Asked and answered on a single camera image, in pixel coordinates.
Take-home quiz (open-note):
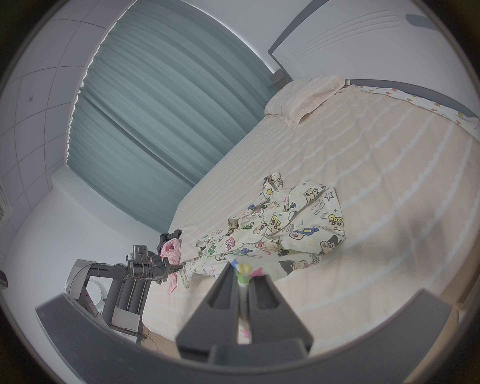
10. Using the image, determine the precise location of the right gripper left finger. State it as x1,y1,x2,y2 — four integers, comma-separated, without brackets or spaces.
175,262,241,363

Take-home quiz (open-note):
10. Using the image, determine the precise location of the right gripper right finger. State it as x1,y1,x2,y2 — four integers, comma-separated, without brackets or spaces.
248,275,315,354

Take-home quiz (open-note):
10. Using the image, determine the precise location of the white printed pyjama top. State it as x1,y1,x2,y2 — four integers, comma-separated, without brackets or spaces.
181,172,346,345

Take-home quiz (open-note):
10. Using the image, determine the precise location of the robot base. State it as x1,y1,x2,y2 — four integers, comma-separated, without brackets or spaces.
110,305,147,346

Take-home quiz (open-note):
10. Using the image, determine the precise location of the bed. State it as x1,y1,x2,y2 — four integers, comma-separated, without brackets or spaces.
142,0,480,357

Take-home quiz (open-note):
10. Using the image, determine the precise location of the pink garment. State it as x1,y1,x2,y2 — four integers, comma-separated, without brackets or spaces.
160,240,182,296

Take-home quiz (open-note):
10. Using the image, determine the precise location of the blue-green curtain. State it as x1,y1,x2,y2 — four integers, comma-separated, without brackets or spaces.
65,0,278,233

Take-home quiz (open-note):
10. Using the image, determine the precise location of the pale pink pillow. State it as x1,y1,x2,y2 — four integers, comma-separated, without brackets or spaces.
264,75,346,130

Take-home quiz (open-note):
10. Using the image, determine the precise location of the grey bedside table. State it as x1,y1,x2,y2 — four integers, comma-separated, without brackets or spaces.
268,71,293,91

